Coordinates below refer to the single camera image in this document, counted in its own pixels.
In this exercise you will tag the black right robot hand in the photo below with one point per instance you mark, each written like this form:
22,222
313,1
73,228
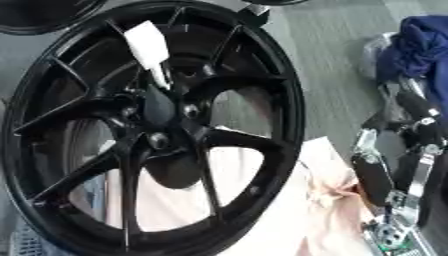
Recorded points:
373,176

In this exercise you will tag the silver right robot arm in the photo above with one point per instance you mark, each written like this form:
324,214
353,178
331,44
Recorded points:
395,233

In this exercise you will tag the black spoked wheel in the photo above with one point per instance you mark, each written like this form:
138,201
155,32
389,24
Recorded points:
262,100

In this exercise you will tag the blue fabric bundle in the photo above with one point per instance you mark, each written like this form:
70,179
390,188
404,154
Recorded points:
420,50

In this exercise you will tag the black round rim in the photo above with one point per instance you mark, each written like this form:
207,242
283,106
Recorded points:
274,2

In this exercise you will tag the grey plastic crate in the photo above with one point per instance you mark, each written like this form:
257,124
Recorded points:
26,241

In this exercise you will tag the black round tyre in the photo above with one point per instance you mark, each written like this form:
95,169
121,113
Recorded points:
35,16

